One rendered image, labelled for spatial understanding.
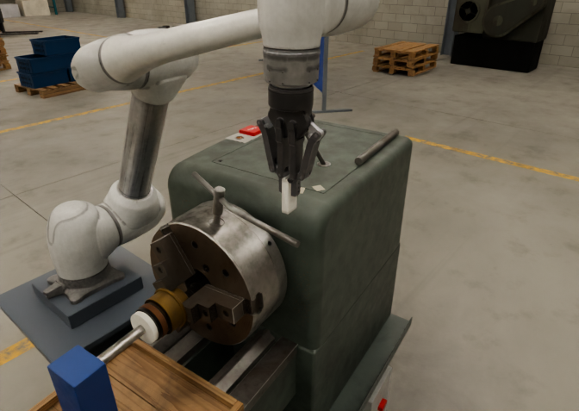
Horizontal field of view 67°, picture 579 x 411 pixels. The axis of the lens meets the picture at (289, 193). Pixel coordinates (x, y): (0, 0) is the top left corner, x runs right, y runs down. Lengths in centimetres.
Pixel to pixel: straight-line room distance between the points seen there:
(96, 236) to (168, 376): 55
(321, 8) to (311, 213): 44
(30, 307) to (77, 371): 82
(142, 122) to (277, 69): 66
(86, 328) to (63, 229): 31
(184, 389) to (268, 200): 46
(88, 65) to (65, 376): 62
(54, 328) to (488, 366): 190
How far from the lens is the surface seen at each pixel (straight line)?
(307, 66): 68
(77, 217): 143
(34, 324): 158
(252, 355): 115
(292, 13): 66
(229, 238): 91
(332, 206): 96
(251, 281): 90
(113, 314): 152
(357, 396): 149
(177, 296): 93
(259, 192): 102
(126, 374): 114
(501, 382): 242
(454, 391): 230
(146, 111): 125
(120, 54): 98
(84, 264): 148
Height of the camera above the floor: 170
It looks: 27 degrees down
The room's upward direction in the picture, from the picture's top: straight up
